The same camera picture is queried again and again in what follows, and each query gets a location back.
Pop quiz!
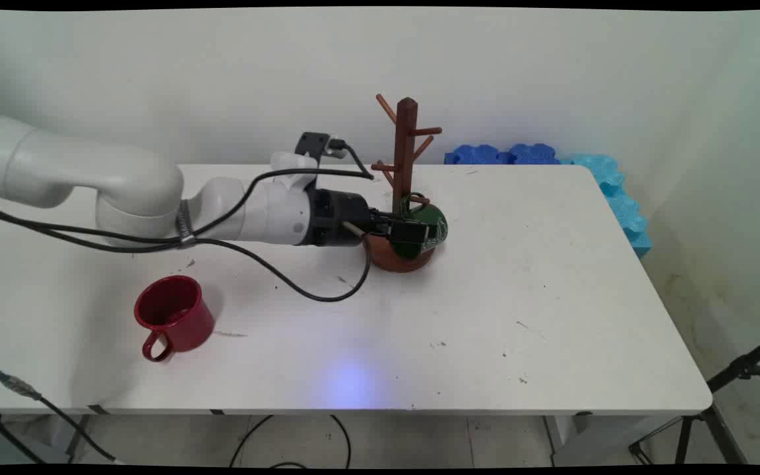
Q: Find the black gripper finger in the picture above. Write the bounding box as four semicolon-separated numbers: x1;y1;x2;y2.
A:
380;221;430;244
369;208;415;229

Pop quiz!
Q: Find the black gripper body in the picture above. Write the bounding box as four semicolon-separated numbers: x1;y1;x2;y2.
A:
307;189;375;248

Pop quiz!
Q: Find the green enamel mug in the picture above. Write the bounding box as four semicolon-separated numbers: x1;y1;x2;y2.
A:
390;192;449;260

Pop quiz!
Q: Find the brown wooden mug tree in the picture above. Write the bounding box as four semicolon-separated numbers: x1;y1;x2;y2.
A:
362;94;443;273

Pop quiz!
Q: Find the dark blue foam mat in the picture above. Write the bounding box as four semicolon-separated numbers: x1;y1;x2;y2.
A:
444;143;562;166

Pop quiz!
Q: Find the red enamel mug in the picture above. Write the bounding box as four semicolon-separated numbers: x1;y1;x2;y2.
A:
133;275;216;362

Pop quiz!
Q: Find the light blue foam mat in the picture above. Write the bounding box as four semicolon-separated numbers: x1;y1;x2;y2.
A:
558;154;652;259

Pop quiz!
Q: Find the white table leg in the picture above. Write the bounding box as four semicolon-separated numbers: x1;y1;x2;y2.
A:
544;414;593;462

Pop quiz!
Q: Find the black tripod stand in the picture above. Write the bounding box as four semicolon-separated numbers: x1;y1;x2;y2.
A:
629;330;760;466

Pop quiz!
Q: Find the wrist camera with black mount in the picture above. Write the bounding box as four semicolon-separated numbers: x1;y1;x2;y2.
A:
295;132;349;163

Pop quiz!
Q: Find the black camera cable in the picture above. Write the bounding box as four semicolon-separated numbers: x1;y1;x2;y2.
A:
0;140;375;303

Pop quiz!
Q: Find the grey cable strap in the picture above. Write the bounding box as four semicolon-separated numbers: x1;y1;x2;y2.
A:
177;200;197;249

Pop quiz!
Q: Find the black floor cable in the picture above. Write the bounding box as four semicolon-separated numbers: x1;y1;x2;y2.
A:
229;414;353;470

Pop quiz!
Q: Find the black cable with grey connector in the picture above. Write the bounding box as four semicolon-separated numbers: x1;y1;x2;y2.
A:
0;360;119;464

